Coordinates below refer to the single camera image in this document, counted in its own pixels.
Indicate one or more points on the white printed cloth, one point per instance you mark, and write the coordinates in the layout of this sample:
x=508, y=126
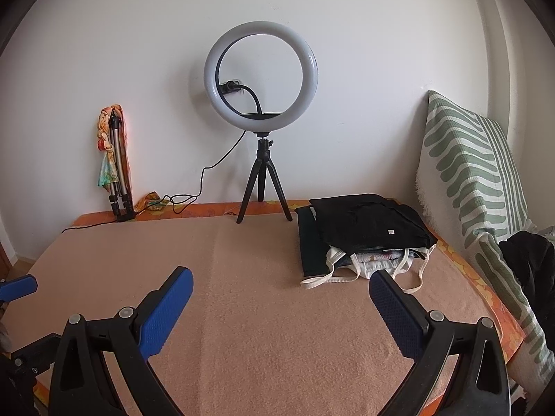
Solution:
x=386, y=255

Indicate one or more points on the green white striped cushion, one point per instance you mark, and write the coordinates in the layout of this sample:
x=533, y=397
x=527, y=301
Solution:
x=464, y=160

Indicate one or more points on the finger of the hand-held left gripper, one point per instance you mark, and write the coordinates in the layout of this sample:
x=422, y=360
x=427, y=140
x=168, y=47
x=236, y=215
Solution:
x=19, y=288

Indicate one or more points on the small crumpled floral cloth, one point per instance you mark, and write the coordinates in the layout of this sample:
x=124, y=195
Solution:
x=151, y=203

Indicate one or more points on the cream white garment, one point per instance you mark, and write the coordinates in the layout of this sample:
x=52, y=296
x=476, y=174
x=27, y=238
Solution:
x=381, y=269

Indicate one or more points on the black gooseneck phone holder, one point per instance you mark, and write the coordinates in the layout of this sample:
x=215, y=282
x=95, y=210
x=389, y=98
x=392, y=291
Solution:
x=253, y=95

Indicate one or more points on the beige blanket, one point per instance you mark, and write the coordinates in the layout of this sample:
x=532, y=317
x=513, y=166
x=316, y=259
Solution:
x=260, y=290

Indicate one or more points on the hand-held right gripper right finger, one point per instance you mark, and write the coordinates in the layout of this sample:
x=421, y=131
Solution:
x=396, y=312

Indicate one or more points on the dark green folded cloth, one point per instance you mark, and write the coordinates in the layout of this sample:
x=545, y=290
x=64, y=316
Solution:
x=312, y=247

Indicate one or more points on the wooden door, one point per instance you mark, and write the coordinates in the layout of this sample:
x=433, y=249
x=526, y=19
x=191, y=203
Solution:
x=2, y=260

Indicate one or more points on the colourful floral scarf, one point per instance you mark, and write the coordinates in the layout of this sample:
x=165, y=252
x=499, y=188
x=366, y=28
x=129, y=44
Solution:
x=104, y=138

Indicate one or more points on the black mesh garment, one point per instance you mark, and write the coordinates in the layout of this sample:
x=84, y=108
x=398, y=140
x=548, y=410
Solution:
x=368, y=221

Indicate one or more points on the orange floral bedsheet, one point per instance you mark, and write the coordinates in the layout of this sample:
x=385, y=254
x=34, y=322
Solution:
x=477, y=277

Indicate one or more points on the folded silver tripod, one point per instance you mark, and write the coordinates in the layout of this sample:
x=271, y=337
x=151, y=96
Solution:
x=116, y=160

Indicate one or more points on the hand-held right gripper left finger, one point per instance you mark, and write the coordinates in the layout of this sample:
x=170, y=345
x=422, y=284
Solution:
x=167, y=307

